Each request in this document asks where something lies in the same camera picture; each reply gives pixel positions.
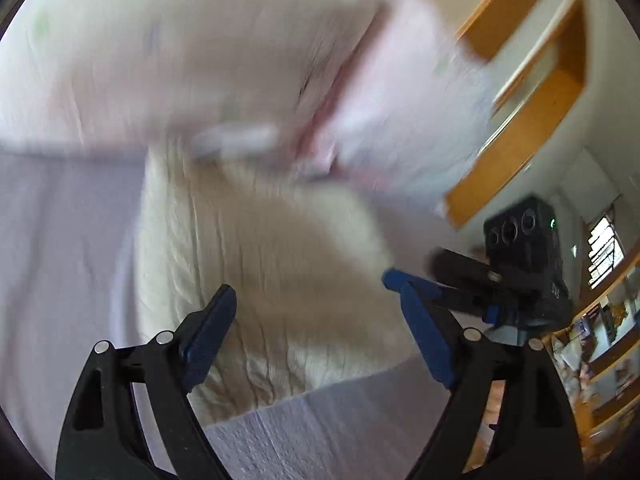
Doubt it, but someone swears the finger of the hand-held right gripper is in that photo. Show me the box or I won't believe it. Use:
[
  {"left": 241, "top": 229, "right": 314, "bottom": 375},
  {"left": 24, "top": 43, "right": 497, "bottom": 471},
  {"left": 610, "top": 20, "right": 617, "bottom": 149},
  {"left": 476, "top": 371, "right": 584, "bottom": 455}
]
[
  {"left": 382, "top": 268, "right": 499, "bottom": 322},
  {"left": 426, "top": 248, "right": 502, "bottom": 287}
]

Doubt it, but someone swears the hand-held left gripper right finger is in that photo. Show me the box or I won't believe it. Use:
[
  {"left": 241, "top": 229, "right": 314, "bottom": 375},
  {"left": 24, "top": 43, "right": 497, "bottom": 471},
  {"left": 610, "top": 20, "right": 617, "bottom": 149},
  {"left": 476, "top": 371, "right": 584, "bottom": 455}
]
[{"left": 399, "top": 282, "right": 585, "bottom": 480}]

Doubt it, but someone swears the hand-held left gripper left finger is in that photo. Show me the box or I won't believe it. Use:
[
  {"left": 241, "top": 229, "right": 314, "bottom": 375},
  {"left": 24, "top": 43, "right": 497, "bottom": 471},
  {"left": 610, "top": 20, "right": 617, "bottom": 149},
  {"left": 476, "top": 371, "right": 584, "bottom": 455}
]
[{"left": 54, "top": 284, "right": 237, "bottom": 480}]

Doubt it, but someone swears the cream knitted garment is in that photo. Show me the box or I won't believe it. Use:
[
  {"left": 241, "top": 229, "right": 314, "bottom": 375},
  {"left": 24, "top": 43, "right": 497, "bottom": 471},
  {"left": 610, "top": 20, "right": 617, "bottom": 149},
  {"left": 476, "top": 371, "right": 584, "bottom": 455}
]
[{"left": 134, "top": 147, "right": 426, "bottom": 413}]

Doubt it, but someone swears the window with grille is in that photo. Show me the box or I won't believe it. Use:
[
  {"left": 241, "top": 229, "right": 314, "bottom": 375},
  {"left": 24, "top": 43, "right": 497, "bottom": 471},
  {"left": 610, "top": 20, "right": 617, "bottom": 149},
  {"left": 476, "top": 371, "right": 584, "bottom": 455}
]
[{"left": 582, "top": 212, "right": 626, "bottom": 291}]

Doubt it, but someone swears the wooden bookshelf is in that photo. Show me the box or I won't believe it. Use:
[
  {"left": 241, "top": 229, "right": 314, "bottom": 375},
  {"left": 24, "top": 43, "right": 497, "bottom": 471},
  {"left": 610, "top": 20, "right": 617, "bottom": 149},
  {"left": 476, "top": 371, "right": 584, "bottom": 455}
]
[{"left": 545, "top": 245, "right": 640, "bottom": 466}]

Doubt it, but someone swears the pale pink blanket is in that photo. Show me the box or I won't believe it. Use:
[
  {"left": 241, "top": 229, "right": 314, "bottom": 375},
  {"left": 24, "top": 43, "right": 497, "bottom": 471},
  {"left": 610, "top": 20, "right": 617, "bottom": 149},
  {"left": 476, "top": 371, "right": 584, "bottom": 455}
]
[{"left": 0, "top": 0, "right": 501, "bottom": 211}]

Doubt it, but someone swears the wooden wall cabinet frame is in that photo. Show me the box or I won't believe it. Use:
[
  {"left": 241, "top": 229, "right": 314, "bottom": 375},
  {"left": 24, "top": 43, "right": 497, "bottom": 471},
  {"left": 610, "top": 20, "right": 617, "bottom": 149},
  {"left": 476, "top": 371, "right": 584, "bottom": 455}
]
[{"left": 442, "top": 0, "right": 588, "bottom": 231}]

